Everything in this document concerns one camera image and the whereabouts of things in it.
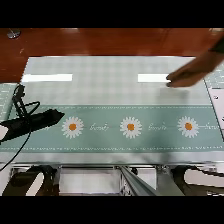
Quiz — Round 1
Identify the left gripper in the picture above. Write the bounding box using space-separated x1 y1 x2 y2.
1 108 66 143

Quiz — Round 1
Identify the person's hand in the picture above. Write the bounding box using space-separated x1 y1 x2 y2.
165 49 224 89

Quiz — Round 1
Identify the black cable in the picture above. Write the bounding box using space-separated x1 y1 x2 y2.
0 100 42 172

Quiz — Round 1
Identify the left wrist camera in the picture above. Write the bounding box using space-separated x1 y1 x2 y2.
12 83 33 120

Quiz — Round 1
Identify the silver frame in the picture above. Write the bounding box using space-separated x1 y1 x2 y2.
0 161 224 197

